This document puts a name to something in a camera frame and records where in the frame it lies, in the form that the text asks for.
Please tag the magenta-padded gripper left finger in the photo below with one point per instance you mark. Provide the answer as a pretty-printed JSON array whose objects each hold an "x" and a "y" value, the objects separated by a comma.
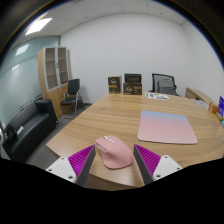
[{"x": 78, "y": 161}]

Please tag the wooden side desk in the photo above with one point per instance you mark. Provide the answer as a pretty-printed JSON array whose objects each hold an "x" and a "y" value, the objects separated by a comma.
[{"x": 196, "y": 94}]

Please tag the pink and blue mouse pad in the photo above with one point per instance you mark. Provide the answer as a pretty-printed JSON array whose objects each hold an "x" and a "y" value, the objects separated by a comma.
[{"x": 166, "y": 128}]

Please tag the black leather sofa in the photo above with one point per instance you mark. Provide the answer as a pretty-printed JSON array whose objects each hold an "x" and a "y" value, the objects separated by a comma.
[{"x": 28, "y": 128}]

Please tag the black visitor chair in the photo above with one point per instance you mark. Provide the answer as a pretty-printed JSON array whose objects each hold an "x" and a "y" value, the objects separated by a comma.
[{"x": 73, "y": 87}]

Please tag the pink computer mouse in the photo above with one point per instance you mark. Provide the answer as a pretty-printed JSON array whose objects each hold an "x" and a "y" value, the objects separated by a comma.
[{"x": 115, "y": 153}]

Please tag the purple sign card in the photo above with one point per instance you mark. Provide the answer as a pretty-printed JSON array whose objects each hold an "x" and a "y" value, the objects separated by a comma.
[{"x": 221, "y": 106}]

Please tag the black mesh office chair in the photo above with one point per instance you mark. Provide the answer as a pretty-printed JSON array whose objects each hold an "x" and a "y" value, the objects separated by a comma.
[{"x": 165, "y": 85}]

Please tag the ceiling light panel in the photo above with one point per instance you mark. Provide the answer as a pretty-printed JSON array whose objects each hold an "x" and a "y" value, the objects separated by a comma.
[{"x": 38, "y": 26}]

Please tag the wooden shelf cabinet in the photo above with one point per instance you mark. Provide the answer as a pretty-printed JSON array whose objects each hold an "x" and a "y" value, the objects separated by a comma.
[{"x": 50, "y": 90}]

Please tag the white printed paper sheet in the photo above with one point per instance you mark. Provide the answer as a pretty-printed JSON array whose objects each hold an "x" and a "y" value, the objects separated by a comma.
[{"x": 156, "y": 96}]

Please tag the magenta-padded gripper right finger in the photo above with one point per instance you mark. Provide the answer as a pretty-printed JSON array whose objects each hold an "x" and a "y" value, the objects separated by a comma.
[{"x": 150, "y": 160}]

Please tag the small orange box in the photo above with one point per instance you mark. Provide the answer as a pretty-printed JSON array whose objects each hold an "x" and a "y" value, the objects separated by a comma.
[{"x": 213, "y": 108}]

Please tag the small brown cardboard box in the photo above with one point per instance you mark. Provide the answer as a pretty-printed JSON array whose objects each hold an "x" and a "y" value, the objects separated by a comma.
[{"x": 114, "y": 85}]

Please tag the black cardboard box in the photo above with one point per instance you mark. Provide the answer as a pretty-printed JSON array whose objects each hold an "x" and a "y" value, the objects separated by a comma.
[{"x": 133, "y": 78}]

